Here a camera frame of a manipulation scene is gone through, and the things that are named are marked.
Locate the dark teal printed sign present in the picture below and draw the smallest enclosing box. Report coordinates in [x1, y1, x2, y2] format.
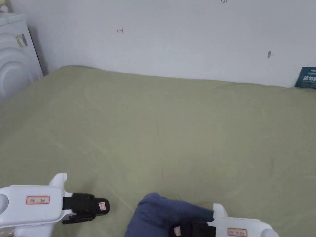
[295, 66, 316, 89]

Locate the white washing machine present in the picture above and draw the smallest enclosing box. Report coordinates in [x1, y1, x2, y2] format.
[0, 13, 49, 104]

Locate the dark blue garment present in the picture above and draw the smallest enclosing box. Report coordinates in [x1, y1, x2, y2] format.
[123, 192, 215, 237]

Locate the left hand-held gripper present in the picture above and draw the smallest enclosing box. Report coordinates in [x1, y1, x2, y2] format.
[0, 173, 110, 237]

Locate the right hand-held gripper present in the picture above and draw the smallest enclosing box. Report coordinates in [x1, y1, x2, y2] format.
[168, 203, 281, 237]

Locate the bed with pale green sheet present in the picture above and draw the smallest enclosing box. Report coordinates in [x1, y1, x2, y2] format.
[0, 65, 316, 237]

